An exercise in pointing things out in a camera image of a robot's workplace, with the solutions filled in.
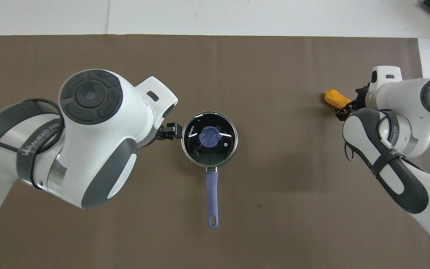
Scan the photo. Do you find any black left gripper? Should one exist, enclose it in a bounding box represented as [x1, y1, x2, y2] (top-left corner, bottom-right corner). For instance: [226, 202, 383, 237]
[157, 123, 183, 140]

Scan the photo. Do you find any brown table mat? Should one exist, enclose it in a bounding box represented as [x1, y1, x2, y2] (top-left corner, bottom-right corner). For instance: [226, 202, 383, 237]
[0, 34, 430, 269]

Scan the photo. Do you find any glass lid with blue knob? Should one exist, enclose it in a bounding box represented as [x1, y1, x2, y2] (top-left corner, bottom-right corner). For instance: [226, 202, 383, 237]
[182, 112, 237, 167]

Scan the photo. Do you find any yellow corn cob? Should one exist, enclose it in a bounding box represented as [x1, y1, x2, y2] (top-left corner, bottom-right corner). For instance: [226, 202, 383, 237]
[324, 89, 351, 109]

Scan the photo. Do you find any dark blue saucepan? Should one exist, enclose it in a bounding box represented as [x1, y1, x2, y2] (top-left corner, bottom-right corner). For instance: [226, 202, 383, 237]
[181, 111, 239, 229]

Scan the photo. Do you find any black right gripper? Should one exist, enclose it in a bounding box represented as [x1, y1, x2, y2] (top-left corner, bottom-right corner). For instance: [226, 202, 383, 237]
[335, 86, 369, 121]

